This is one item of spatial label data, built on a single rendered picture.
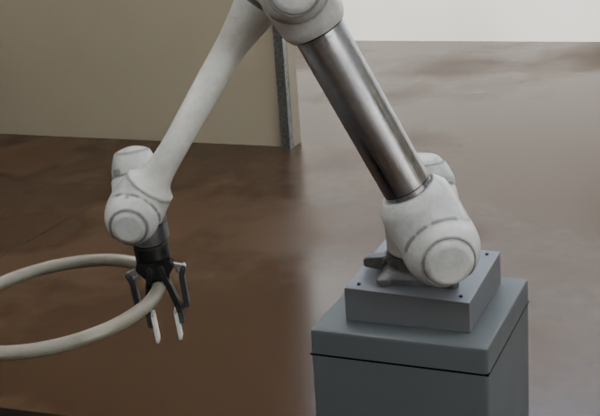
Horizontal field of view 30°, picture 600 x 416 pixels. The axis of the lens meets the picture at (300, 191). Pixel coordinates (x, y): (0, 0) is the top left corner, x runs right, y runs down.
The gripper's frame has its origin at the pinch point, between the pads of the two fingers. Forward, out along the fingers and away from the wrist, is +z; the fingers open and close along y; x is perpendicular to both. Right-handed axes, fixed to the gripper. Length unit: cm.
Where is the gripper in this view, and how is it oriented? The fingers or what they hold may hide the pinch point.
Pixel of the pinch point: (167, 326)
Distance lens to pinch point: 251.2
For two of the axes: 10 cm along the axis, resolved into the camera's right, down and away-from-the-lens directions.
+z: 1.5, 9.4, 3.2
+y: -9.9, 1.5, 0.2
